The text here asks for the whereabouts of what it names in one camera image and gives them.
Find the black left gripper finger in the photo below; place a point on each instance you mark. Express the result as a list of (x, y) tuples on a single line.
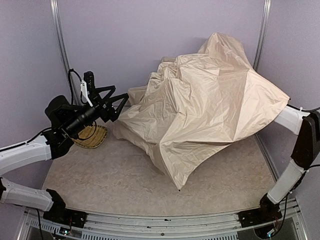
[(109, 89), (115, 112)]

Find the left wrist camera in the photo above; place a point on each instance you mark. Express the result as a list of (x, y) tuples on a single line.
[(87, 85)]

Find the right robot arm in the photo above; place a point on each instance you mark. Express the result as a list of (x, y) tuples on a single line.
[(305, 124)]

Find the left aluminium corner post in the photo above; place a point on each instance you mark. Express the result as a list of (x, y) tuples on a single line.
[(59, 33)]

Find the woven bamboo tray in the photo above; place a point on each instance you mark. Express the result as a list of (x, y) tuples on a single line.
[(91, 137)]

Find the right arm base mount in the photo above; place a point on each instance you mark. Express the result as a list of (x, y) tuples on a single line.
[(257, 216)]

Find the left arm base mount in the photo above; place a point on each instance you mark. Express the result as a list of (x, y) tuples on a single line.
[(68, 217)]

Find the beige folding umbrella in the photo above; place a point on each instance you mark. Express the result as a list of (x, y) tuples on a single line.
[(197, 105)]

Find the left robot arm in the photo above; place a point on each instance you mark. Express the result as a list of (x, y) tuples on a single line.
[(67, 121)]

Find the aluminium front rail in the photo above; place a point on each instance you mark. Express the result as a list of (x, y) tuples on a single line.
[(232, 225)]

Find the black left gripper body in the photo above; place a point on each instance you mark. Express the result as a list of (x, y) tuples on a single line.
[(100, 107)]

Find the right aluminium corner post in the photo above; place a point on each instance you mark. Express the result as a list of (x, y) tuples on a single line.
[(262, 33)]

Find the aluminium corner post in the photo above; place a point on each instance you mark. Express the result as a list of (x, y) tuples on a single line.
[(59, 33), (262, 33)]

